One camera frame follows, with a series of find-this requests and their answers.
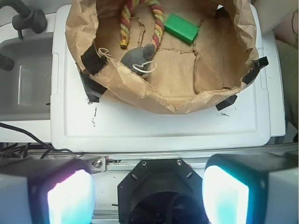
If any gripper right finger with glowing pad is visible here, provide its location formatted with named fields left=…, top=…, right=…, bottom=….
left=202, top=153, right=299, bottom=224

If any white plastic tray lid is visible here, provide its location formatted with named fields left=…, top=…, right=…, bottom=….
left=50, top=5, right=271, bottom=153

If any green rectangular block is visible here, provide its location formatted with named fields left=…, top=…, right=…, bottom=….
left=164, top=14, right=200, bottom=45

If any black cable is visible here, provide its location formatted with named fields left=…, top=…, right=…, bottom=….
left=0, top=122, right=78, bottom=161

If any grey plush mouse toy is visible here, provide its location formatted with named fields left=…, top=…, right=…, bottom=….
left=121, top=43, right=156, bottom=78

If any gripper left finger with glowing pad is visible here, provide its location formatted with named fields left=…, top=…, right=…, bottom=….
left=0, top=159, right=95, bottom=224

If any brown paper bag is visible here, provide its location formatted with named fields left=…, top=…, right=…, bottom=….
left=65, top=0, right=258, bottom=114

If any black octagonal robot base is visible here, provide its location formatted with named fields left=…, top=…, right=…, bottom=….
left=117, top=159, right=209, bottom=224

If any dark grey faucet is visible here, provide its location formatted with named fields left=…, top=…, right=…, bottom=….
left=0, top=0, right=48, bottom=40

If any grey plastic sink basin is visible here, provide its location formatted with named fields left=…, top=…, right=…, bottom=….
left=0, top=33, right=53, bottom=121

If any aluminium frame rail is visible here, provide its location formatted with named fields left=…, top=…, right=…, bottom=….
left=47, top=143, right=299, bottom=174

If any multicolour twisted rope toy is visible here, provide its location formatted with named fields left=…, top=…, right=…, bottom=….
left=120, top=0, right=165, bottom=49

